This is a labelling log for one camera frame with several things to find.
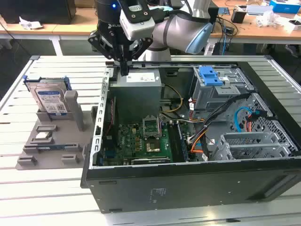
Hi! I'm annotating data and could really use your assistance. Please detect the hard disk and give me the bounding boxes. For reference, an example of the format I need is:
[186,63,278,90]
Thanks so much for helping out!
[23,75,71,116]

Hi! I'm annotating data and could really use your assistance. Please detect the green motherboard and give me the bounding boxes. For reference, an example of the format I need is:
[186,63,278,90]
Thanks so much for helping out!
[103,122,190,165]

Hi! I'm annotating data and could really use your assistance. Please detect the crumpled white paper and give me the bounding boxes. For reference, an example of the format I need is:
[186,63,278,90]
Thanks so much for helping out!
[18,16,44,31]

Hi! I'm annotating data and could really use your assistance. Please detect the orange power wire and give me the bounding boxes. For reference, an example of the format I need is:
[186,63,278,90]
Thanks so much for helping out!
[190,133,207,155]

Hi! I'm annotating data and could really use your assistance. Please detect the grey parts rack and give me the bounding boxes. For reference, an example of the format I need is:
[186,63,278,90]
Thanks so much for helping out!
[15,90,99,170]

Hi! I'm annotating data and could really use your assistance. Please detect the white flat box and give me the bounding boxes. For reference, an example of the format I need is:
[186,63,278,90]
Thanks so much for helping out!
[246,4,274,16]

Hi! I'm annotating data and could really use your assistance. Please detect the black RAM slot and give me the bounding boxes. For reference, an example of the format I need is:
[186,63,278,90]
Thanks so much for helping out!
[167,122,182,163]
[171,122,186,163]

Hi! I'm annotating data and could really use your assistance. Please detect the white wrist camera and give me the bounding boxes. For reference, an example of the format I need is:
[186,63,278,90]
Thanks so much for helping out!
[119,0,156,41]

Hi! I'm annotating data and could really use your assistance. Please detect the orange red wire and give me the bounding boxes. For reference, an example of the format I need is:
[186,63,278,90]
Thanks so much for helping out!
[244,114,253,132]

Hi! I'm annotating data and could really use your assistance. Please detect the black sleeved cable bundle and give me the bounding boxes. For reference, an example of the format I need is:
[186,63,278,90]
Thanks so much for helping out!
[187,93,250,146]

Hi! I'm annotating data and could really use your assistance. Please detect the yellow black wire bundle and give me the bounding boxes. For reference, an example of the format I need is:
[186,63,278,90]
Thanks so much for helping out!
[161,84,184,114]

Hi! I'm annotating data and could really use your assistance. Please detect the black open PC case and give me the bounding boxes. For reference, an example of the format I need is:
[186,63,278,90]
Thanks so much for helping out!
[80,55,301,214]

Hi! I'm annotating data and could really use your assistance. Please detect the large black box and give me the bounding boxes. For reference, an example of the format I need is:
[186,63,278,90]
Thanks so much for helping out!
[0,0,77,24]

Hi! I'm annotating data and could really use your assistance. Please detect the white open box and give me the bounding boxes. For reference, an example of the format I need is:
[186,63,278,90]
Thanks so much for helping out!
[287,18,301,32]

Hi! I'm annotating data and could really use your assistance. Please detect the blue cardboard box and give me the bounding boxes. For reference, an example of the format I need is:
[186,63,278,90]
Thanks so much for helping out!
[269,0,301,14]

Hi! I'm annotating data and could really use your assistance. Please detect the metal disk bay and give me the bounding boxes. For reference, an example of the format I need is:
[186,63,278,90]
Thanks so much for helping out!
[220,131,279,146]
[211,140,287,162]

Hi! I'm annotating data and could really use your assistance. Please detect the clear plastic bags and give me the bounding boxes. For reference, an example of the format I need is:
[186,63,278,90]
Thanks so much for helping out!
[255,10,291,28]

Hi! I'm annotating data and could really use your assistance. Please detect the CPU socket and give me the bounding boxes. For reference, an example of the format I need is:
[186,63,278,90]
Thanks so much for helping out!
[145,140,162,153]

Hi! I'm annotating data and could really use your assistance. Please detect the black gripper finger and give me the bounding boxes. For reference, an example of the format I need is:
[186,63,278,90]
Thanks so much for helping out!
[88,30,127,76]
[126,37,154,76]

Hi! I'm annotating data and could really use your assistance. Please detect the blue plastic drive latch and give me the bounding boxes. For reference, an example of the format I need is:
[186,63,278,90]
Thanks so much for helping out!
[198,66,223,87]

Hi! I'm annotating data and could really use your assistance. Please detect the grey power supply unit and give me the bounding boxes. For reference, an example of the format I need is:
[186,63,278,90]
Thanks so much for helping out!
[109,70,163,121]

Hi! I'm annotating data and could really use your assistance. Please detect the long wooden desk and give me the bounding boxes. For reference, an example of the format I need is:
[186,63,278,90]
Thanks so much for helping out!
[0,0,301,57]

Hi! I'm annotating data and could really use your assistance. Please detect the blue RAM stick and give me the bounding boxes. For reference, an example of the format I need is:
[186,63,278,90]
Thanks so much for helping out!
[24,144,79,152]

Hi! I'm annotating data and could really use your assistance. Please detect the white power strip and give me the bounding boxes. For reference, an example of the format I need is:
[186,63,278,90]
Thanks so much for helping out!
[204,43,216,57]

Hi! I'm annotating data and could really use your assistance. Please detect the silver CPU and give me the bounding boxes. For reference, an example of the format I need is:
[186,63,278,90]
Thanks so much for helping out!
[34,131,52,140]

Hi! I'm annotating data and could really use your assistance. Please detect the metal socket cover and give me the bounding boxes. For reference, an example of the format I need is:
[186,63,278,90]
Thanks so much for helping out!
[142,116,160,139]

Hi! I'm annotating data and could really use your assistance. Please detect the black graphics card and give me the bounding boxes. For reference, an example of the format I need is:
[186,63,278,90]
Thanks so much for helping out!
[130,157,172,166]

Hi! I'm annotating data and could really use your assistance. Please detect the grey metal drive cage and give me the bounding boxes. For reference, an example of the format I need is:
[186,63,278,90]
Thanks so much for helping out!
[190,66,256,118]

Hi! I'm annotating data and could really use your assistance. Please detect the green RAM stick with chips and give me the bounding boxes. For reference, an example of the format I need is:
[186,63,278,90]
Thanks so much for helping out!
[176,122,190,162]

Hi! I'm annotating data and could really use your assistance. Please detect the blue SATA wire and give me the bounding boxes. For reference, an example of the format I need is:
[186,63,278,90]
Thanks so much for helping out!
[234,106,253,133]

